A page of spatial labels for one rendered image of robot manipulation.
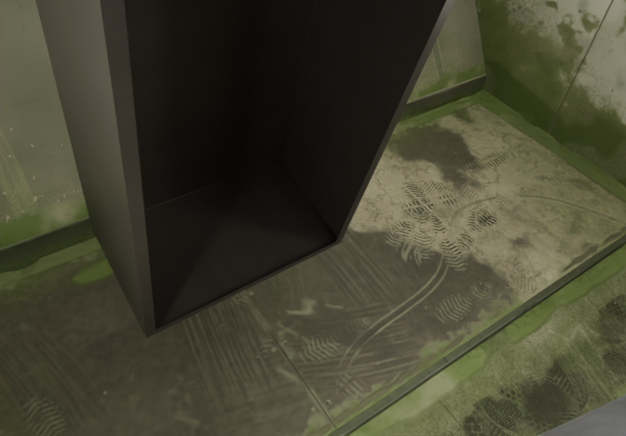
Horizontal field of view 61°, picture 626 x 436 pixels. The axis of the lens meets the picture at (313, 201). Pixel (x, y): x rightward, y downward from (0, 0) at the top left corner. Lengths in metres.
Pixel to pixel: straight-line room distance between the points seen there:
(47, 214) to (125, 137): 1.35
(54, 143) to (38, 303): 0.55
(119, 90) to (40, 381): 1.33
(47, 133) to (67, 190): 0.21
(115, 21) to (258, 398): 1.34
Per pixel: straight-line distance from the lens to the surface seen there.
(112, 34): 0.65
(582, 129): 2.88
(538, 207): 2.57
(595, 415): 0.31
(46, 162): 2.08
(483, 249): 2.27
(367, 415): 1.76
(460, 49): 3.00
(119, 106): 0.72
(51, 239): 2.13
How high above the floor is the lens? 1.64
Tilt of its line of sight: 45 degrees down
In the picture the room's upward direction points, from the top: 6 degrees clockwise
